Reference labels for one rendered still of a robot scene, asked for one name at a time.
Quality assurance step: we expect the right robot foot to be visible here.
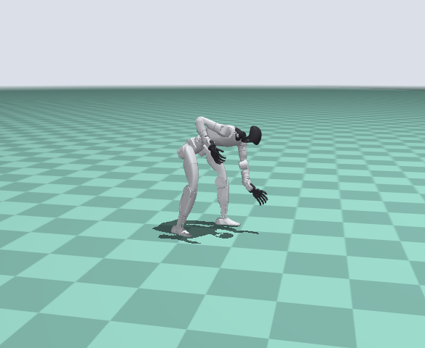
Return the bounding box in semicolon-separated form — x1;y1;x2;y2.
171;225;192;236

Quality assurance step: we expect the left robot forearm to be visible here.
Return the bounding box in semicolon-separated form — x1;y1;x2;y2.
241;161;253;191

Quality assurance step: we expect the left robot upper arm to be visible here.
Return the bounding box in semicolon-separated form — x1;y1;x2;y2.
237;142;247;170

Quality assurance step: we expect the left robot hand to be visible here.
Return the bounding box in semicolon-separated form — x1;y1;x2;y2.
249;183;268;206

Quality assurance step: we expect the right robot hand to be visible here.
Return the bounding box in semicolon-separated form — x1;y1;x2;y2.
208;140;226;165

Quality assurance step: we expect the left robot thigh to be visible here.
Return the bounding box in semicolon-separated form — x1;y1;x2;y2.
197;145;227;189

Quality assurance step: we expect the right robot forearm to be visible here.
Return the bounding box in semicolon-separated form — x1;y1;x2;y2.
196;118;214;148

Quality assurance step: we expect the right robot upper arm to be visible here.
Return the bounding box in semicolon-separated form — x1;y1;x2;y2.
195;117;231;137

